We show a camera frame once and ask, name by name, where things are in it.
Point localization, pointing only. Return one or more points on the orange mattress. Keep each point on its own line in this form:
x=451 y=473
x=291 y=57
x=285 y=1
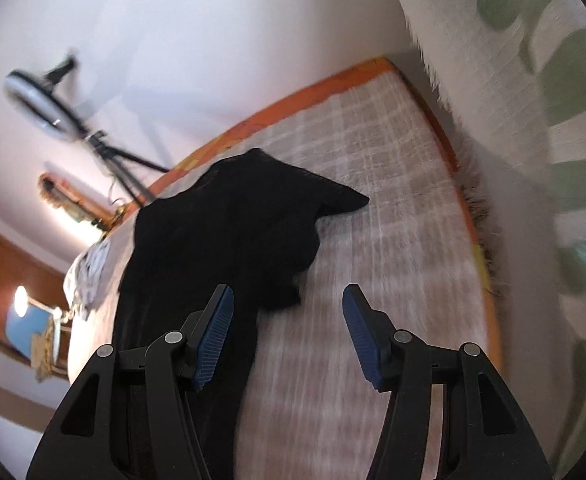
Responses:
x=273 y=110

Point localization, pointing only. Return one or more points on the black garment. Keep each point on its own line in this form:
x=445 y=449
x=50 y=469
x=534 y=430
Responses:
x=223 y=220

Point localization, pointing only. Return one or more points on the blue chair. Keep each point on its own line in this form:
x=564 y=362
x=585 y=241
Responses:
x=23 y=327

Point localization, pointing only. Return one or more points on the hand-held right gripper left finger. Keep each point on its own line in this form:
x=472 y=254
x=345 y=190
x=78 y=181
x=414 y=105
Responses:
x=215 y=332

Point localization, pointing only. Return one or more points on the white clamp lamp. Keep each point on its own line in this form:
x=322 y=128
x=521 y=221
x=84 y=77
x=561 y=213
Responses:
x=21 y=300

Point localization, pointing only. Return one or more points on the leopard print cushion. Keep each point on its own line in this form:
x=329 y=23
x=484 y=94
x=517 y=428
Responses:
x=45 y=355

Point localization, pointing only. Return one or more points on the white green leaf pillow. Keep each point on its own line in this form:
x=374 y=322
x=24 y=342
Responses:
x=523 y=10

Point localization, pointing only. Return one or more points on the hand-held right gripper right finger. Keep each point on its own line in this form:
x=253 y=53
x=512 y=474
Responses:
x=362 y=332

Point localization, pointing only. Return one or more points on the black mini tripod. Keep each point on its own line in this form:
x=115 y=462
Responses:
x=123 y=152

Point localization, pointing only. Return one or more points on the white garment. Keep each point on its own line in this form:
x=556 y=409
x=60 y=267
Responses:
x=88 y=270

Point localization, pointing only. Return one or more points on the beige checked blanket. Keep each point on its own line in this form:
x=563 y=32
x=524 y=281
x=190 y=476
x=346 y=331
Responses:
x=373 y=240

